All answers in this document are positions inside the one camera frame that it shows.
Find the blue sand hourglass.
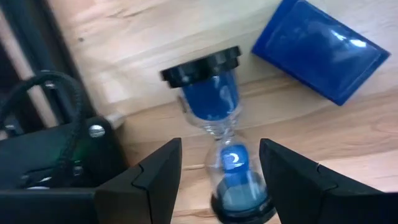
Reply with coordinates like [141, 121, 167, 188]
[160, 45, 277, 224]

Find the dark blue digital timer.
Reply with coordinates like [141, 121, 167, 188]
[251, 0, 391, 106]

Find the black aluminium table frame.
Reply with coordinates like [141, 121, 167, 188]
[0, 0, 97, 131]

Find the black braided cable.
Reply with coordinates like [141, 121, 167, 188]
[0, 70, 84, 175]

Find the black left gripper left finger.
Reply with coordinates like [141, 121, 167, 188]
[95, 138, 183, 224]

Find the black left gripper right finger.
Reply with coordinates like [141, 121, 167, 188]
[259, 138, 388, 224]

